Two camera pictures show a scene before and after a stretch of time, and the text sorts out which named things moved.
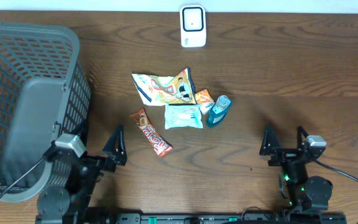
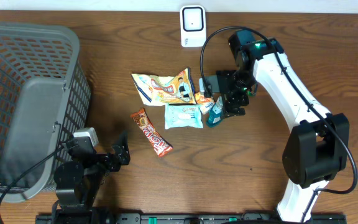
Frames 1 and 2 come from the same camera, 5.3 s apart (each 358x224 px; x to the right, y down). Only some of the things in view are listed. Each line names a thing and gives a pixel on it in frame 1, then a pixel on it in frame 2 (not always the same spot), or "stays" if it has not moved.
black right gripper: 285,155 -> 229,98
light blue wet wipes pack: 183,115 stays
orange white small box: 204,99 stays
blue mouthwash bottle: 219,111 stays
